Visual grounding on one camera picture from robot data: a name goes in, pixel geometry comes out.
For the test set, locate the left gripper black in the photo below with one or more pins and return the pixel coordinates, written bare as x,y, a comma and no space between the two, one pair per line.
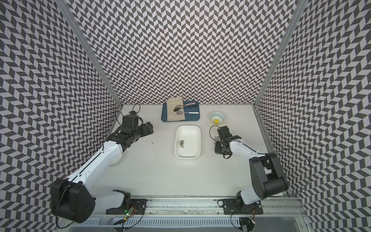
145,131

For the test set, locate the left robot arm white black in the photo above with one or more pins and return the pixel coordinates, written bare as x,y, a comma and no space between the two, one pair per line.
71,198

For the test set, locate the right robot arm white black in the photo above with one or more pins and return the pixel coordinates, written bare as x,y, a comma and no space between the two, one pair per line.
266,171

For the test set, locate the metal spoon white handle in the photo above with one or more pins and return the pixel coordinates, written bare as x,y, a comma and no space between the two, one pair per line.
182,113

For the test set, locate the aluminium front rail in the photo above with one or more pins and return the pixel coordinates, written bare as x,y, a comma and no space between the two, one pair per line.
277,206

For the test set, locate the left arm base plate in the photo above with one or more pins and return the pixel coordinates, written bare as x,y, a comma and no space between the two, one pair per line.
139,205

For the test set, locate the white storage box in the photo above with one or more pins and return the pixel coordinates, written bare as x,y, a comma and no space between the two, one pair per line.
192,136

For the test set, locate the beige folded cloth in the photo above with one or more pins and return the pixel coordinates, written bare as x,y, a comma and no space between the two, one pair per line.
172,105

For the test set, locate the blue tray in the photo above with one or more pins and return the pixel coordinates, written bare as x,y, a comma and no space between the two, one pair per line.
188,117

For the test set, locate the patterned small bowl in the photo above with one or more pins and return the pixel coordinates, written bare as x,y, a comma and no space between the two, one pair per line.
217,118

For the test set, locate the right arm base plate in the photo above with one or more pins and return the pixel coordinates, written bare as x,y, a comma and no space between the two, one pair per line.
232,206

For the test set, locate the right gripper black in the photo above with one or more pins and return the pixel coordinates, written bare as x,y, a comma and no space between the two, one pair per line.
218,150

